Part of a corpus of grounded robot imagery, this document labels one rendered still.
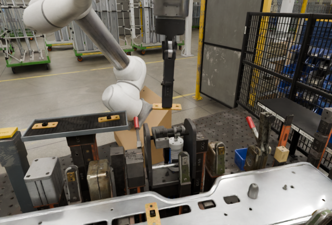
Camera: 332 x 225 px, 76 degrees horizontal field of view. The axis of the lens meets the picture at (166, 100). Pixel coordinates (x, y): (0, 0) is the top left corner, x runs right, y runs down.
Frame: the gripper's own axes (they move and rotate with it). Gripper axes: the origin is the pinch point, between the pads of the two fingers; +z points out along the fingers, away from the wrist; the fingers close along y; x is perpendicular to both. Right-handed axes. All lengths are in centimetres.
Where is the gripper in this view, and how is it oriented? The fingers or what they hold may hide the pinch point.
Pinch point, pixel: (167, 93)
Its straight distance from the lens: 60.3
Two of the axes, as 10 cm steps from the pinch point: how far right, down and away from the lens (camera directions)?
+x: 10.0, 0.2, 0.4
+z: -0.4, 9.2, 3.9
